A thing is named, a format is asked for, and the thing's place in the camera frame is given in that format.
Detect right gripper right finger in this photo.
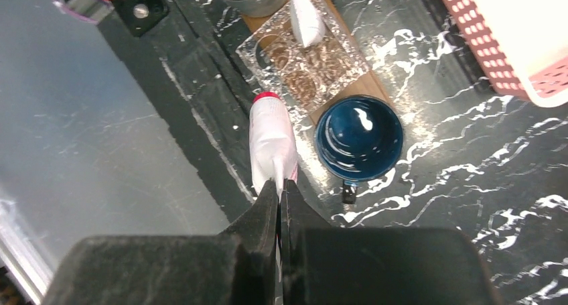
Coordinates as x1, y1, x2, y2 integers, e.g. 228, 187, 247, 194
281, 181, 503, 304

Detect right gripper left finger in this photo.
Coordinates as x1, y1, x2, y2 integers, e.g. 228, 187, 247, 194
43, 180, 279, 304

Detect red capped toothpaste tube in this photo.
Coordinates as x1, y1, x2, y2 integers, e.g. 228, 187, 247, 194
249, 92, 299, 304

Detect dark blue mug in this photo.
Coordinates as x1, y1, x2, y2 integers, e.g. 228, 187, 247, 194
314, 95, 405, 204

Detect clear packaged toothbrushes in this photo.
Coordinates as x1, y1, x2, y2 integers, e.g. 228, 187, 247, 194
236, 0, 369, 113

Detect brown wooden oval tray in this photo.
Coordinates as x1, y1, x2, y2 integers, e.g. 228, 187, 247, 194
243, 0, 388, 123

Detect black capped toothpaste tube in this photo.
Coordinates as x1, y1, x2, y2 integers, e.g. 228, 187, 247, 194
289, 0, 326, 48

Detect pink plastic basket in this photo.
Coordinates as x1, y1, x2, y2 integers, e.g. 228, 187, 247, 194
442, 0, 567, 108

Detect aluminium frame rail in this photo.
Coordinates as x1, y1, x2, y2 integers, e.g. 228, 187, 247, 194
1, 223, 53, 304

